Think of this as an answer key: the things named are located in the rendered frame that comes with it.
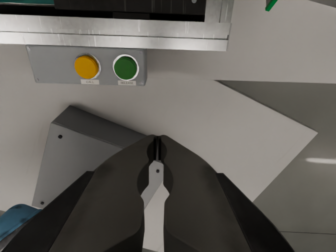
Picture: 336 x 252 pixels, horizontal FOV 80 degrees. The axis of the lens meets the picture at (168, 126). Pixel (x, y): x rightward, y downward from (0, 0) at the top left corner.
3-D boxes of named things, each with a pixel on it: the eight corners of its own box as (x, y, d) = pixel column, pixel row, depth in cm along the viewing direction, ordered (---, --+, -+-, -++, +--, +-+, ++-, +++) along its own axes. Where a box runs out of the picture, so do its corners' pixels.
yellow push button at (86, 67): (101, 76, 39) (98, 79, 37) (80, 76, 39) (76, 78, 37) (98, 54, 37) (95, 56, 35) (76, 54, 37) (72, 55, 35)
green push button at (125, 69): (137, 77, 39) (136, 80, 37) (116, 77, 39) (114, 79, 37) (136, 56, 37) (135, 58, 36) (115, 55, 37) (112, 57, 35)
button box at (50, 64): (147, 78, 45) (145, 86, 39) (50, 75, 44) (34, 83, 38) (147, 44, 41) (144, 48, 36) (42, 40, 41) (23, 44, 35)
